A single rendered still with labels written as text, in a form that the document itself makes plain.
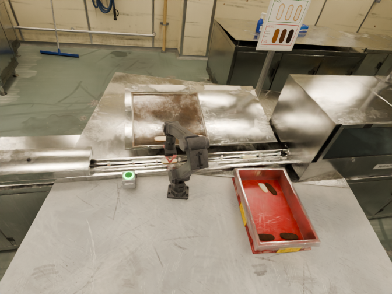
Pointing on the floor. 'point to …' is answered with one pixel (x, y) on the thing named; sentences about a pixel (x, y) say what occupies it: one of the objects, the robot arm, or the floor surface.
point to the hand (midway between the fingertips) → (169, 157)
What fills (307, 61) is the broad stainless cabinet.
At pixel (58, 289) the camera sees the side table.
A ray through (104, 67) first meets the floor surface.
